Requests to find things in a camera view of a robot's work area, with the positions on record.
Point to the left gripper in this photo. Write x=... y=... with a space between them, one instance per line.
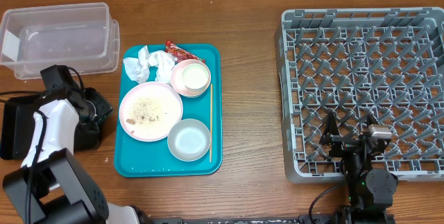
x=103 y=107

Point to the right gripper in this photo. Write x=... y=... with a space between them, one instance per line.
x=343 y=143

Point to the food scraps rice pile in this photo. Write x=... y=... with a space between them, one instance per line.
x=146 y=113

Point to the large pink plate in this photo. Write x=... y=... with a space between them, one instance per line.
x=171 y=101

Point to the white tissue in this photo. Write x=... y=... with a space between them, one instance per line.
x=138 y=69

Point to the black rectangular tray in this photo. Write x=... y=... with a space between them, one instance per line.
x=18 y=127

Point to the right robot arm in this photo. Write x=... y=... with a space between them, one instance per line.
x=370 y=189

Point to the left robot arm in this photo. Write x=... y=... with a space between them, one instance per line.
x=51 y=186

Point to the grey dishwasher rack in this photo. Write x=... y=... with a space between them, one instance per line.
x=355 y=62

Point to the clear plastic storage bin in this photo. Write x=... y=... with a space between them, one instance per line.
x=83 y=36

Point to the teal serving tray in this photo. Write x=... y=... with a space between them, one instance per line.
x=139 y=159

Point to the red snack wrapper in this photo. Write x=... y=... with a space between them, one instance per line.
x=180 y=54

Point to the grey bowl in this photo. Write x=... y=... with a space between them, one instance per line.
x=189 y=140

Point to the white cup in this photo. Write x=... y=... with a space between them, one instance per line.
x=195 y=77

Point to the wooden chopstick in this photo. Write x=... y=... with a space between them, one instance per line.
x=211 y=122

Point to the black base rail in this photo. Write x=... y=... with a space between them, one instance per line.
x=301 y=219

